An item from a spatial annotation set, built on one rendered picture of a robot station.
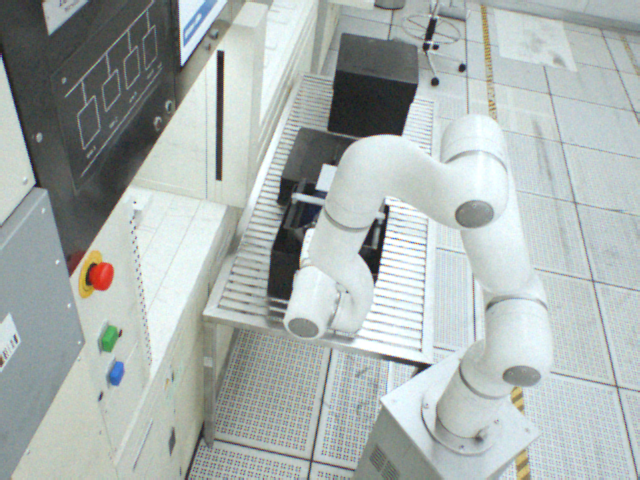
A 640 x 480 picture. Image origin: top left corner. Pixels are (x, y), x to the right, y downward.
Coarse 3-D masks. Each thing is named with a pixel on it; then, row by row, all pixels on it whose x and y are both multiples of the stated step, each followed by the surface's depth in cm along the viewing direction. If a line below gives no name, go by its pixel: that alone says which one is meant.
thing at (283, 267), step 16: (288, 208) 159; (384, 208) 164; (384, 224) 165; (384, 240) 153; (272, 256) 146; (288, 256) 145; (272, 272) 150; (288, 272) 149; (272, 288) 155; (288, 288) 153
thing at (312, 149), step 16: (304, 128) 196; (304, 144) 189; (320, 144) 190; (336, 144) 192; (288, 160) 183; (304, 160) 183; (320, 160) 185; (336, 160) 185; (288, 176) 177; (304, 176) 178; (288, 192) 180
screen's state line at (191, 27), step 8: (208, 0) 105; (216, 0) 110; (200, 8) 101; (208, 8) 106; (200, 16) 102; (192, 24) 99; (200, 24) 103; (184, 32) 95; (192, 32) 100; (184, 40) 96
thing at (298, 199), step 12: (324, 168) 146; (336, 168) 147; (300, 180) 157; (324, 180) 143; (300, 192) 153; (312, 192) 160; (300, 204) 157; (384, 204) 154; (288, 216) 146; (300, 216) 155; (384, 216) 148; (288, 228) 143; (372, 228) 155; (288, 240) 146; (372, 240) 144; (288, 252) 149; (300, 252) 148; (360, 252) 144
